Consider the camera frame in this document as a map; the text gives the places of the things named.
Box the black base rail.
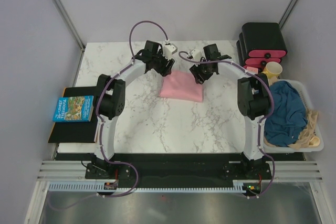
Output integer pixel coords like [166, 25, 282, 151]
[85, 153, 271, 188]

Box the black pink drawer unit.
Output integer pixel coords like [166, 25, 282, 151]
[236, 22, 288, 71]

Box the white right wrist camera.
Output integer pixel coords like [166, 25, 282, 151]
[187, 49, 202, 61]

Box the pink t shirt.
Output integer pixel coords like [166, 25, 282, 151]
[159, 71, 203, 102]

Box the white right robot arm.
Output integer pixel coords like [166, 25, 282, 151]
[187, 44, 274, 179]

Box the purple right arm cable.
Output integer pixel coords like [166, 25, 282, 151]
[178, 51, 276, 199]

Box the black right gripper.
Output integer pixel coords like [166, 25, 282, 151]
[189, 57, 214, 85]

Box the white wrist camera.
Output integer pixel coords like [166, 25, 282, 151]
[163, 39, 178, 59]
[187, 49, 202, 61]

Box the white slotted cable duct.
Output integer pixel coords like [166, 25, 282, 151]
[48, 181, 246, 193]

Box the blue t shirt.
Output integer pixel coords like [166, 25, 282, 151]
[264, 81, 308, 147]

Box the blue treehouse book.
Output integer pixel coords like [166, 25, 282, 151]
[52, 95, 93, 123]

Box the yellow mug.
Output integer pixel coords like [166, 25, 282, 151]
[262, 61, 283, 79]

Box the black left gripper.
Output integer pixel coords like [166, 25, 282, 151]
[152, 49, 175, 78]

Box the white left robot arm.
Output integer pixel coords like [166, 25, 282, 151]
[94, 40, 177, 178]

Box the pink cube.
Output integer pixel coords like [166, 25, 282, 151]
[246, 66, 259, 74]

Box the left aluminium frame post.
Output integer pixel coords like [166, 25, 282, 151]
[52, 0, 86, 52]

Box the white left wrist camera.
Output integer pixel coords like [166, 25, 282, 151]
[163, 39, 178, 59]

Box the white plastic basket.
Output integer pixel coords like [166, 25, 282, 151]
[262, 79, 325, 153]

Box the black orange notebook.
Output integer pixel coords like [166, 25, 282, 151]
[48, 86, 98, 143]

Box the beige t shirt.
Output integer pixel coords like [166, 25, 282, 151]
[267, 76, 321, 150]

